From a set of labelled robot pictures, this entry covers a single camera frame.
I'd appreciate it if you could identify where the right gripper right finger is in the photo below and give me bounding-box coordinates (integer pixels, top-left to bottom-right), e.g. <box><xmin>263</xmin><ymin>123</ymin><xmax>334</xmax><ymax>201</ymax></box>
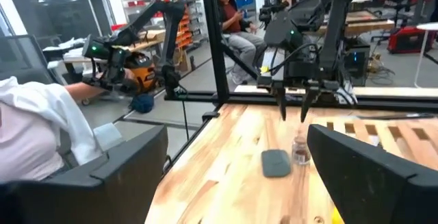
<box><xmin>307</xmin><ymin>123</ymin><xmax>438</xmax><ymax>224</ymax></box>

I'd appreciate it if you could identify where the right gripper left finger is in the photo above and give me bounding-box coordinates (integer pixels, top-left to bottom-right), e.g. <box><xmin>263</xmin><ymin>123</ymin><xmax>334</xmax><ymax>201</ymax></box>
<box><xmin>0</xmin><ymin>125</ymin><xmax>168</xmax><ymax>224</ymax></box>

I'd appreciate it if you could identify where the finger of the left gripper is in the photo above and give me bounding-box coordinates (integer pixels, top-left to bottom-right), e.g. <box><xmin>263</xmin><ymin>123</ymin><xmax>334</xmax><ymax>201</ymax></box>
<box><xmin>300</xmin><ymin>87</ymin><xmax>320</xmax><ymax>123</ymax></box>
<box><xmin>275</xmin><ymin>86</ymin><xmax>287</xmax><ymax>121</ymax></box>

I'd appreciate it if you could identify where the small glass saffron jar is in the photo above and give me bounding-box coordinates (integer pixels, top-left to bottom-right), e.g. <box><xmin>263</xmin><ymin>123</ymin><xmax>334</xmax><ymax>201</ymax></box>
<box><xmin>291</xmin><ymin>123</ymin><xmax>311</xmax><ymax>166</ymax></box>

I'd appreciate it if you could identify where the person's forearm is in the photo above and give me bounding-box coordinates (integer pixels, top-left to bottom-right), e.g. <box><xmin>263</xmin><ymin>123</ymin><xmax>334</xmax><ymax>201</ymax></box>
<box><xmin>64</xmin><ymin>81</ymin><xmax>107</xmax><ymax>102</ymax></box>

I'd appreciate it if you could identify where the slatted wooden shelf rack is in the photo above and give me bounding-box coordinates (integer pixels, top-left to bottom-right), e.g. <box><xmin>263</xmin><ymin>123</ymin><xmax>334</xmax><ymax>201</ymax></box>
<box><xmin>307</xmin><ymin>115</ymin><xmax>438</xmax><ymax>171</ymax></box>

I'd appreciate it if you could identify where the yellow lemon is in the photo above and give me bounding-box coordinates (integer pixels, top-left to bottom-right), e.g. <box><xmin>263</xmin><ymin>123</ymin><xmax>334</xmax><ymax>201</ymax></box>
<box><xmin>331</xmin><ymin>207</ymin><xmax>345</xmax><ymax>224</ymax></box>

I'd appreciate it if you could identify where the black computer tower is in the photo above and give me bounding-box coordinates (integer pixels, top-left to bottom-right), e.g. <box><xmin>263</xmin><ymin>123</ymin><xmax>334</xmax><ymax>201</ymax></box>
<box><xmin>343</xmin><ymin>37</ymin><xmax>371</xmax><ymax>87</ymax></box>

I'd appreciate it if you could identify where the white sheet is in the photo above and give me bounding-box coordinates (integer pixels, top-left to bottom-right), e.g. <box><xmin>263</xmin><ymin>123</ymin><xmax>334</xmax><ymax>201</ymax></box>
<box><xmin>92</xmin><ymin>123</ymin><xmax>125</xmax><ymax>151</ymax></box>

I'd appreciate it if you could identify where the wooden workbench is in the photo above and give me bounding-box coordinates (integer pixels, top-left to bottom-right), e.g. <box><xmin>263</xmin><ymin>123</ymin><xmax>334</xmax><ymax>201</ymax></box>
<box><xmin>302</xmin><ymin>9</ymin><xmax>396</xmax><ymax>37</ymax></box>

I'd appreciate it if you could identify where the person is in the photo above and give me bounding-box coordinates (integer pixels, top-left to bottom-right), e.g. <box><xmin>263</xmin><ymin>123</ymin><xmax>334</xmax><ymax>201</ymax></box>
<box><xmin>214</xmin><ymin>0</ymin><xmax>268</xmax><ymax>85</ymax></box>
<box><xmin>0</xmin><ymin>76</ymin><xmax>103</xmax><ymax>184</ymax></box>

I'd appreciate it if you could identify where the dark blue bundle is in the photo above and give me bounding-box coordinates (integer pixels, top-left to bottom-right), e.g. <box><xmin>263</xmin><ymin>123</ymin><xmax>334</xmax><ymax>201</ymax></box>
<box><xmin>129</xmin><ymin>92</ymin><xmax>155</xmax><ymax>114</ymax></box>

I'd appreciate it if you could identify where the red tool case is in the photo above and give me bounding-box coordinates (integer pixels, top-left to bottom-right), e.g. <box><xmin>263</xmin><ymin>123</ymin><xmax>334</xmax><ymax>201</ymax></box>
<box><xmin>387</xmin><ymin>25</ymin><xmax>436</xmax><ymax>55</ymax></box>

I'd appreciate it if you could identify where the shelving with orange bins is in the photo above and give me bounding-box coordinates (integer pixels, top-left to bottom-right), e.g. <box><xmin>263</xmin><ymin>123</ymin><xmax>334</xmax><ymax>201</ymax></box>
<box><xmin>170</xmin><ymin>0</ymin><xmax>208</xmax><ymax>55</ymax></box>

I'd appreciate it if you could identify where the orange black shop vacuum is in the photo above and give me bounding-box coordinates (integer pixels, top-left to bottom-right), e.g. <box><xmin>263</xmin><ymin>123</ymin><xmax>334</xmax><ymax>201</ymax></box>
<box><xmin>125</xmin><ymin>51</ymin><xmax>159</xmax><ymax>94</ymax></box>

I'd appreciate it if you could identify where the white round table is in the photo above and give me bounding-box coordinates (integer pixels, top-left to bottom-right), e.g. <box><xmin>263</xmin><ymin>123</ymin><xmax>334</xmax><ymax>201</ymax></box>
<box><xmin>413</xmin><ymin>21</ymin><xmax>438</xmax><ymax>89</ymax></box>

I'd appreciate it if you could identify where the wooden desk with papers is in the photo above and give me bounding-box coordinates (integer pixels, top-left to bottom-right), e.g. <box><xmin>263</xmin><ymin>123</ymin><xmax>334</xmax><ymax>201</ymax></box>
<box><xmin>42</xmin><ymin>28</ymin><xmax>165</xmax><ymax>81</ymax></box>

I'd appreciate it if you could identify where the grey mesh chair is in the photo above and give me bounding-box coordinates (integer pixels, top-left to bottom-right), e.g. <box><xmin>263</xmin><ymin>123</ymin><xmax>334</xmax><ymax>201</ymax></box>
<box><xmin>0</xmin><ymin>34</ymin><xmax>54</xmax><ymax>85</ymax></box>

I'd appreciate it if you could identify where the tangle of grey cables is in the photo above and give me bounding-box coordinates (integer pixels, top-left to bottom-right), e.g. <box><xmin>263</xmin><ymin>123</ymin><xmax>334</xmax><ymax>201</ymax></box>
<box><xmin>368</xmin><ymin>54</ymin><xmax>396</xmax><ymax>86</ymax></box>

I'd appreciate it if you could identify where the black aluminium table frame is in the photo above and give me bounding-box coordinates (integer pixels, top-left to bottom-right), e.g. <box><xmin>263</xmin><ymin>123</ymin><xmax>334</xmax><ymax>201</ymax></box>
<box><xmin>163</xmin><ymin>0</ymin><xmax>438</xmax><ymax>122</ymax></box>

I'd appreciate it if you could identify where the black cable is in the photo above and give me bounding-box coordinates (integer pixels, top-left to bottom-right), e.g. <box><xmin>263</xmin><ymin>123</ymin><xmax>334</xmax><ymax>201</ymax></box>
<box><xmin>179</xmin><ymin>86</ymin><xmax>191</xmax><ymax>141</ymax></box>

